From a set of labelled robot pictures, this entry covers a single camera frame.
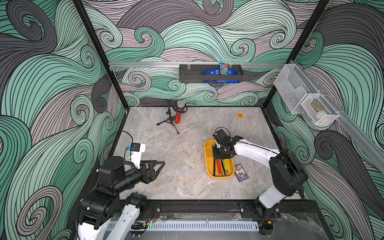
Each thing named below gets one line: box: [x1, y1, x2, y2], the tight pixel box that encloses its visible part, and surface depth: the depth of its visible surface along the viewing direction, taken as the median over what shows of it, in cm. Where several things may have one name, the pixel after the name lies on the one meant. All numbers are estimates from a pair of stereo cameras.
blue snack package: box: [202, 63, 242, 84], surface depth 94 cm
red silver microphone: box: [175, 99, 186, 125], surface depth 92 cm
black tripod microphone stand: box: [156, 100, 188, 135], surface depth 94 cm
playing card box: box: [234, 163, 249, 182], surface depth 85 cm
